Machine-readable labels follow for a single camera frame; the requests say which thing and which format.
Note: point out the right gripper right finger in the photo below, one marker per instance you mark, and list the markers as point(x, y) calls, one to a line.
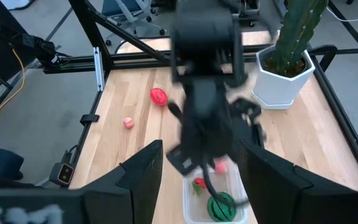
point(272, 193)

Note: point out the green cactus plant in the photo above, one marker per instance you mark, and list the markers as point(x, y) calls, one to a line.
point(297, 34)

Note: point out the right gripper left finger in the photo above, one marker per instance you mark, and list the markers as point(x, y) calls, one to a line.
point(135, 193)

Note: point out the clear plastic tupperware container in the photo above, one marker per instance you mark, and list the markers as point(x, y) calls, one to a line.
point(194, 208)

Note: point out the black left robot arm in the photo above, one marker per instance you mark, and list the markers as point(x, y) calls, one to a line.
point(204, 37)

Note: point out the silver metal bracket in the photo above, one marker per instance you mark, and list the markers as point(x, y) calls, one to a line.
point(99, 68)

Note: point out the white hexagonal plant pot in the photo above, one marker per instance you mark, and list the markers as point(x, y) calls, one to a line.
point(278, 90)

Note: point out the red toy apple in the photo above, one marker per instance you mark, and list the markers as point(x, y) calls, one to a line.
point(158, 96)

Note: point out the red toy strawberry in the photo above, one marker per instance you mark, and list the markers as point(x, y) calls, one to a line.
point(200, 183)

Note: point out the small black table-level camera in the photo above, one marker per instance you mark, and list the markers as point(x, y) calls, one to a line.
point(63, 172)

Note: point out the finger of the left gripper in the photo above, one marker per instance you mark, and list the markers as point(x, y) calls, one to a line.
point(209, 182)

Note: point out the grey office chair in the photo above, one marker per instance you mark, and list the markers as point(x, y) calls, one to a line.
point(132, 15)

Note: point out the small pink toy peach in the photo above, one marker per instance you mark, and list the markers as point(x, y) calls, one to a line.
point(128, 122)
point(221, 168)

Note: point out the black frame clamp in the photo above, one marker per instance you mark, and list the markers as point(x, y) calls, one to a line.
point(89, 119)

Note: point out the black aluminium table frame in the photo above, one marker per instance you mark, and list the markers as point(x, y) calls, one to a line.
point(129, 59)

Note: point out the green striped toy watermelon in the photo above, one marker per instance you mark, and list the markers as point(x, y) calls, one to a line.
point(222, 208)

